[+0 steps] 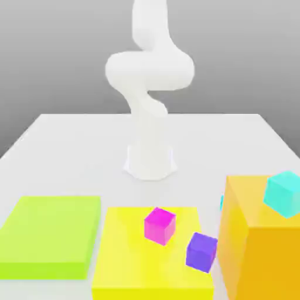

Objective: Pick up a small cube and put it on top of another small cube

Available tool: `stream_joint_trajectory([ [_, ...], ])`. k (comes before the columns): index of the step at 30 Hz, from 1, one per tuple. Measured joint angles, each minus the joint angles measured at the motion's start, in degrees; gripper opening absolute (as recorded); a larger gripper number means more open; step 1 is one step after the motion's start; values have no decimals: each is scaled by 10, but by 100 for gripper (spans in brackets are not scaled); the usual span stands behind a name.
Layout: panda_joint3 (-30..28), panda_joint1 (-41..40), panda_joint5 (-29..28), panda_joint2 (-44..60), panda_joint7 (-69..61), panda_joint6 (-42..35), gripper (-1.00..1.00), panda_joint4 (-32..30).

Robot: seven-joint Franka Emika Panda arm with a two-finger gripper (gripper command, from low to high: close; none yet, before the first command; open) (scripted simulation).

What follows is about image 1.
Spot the small magenta cube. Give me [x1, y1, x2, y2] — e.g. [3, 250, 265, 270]
[144, 206, 177, 246]

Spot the small purple cube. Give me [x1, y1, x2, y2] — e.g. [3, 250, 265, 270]
[185, 232, 219, 274]

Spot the large yellow box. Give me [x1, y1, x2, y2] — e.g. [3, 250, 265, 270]
[91, 206, 215, 300]

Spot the large lime green box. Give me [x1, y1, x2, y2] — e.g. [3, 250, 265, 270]
[0, 196, 102, 281]

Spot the large orange box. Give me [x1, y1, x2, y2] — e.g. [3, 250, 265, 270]
[217, 175, 300, 300]

